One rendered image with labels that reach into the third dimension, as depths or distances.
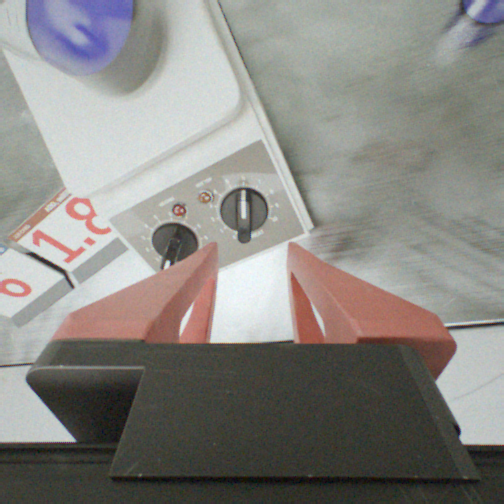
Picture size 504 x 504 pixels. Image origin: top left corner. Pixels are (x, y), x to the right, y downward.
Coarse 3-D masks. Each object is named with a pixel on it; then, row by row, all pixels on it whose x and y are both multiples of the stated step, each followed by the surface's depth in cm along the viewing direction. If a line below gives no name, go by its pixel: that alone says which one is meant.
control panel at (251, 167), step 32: (224, 160) 17; (256, 160) 17; (160, 192) 18; (192, 192) 18; (224, 192) 18; (128, 224) 19; (160, 224) 19; (192, 224) 20; (224, 224) 20; (288, 224) 20; (160, 256) 21; (224, 256) 21
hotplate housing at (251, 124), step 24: (216, 0) 16; (216, 24) 16; (240, 72) 16; (240, 120) 16; (264, 120) 16; (192, 144) 17; (216, 144) 17; (240, 144) 16; (168, 168) 17; (192, 168) 17; (288, 168) 19; (120, 192) 18; (144, 192) 18; (288, 192) 18; (288, 240) 21; (144, 264) 22
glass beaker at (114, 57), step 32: (0, 0) 8; (32, 0) 9; (64, 0) 9; (96, 0) 10; (128, 0) 11; (0, 32) 9; (32, 32) 10; (64, 32) 10; (96, 32) 11; (128, 32) 12; (160, 32) 14; (64, 64) 11; (96, 64) 12; (128, 64) 13; (160, 64) 14; (96, 96) 15; (128, 96) 15
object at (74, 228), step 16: (64, 208) 24; (80, 208) 24; (48, 224) 24; (64, 224) 24; (80, 224) 25; (96, 224) 25; (32, 240) 25; (48, 240) 25; (64, 240) 26; (80, 240) 26; (96, 240) 26; (48, 256) 26; (64, 256) 27; (80, 256) 27
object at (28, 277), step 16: (16, 256) 26; (0, 272) 27; (16, 272) 27; (32, 272) 27; (48, 272) 28; (0, 288) 28; (16, 288) 28; (32, 288) 29; (0, 304) 29; (16, 304) 30
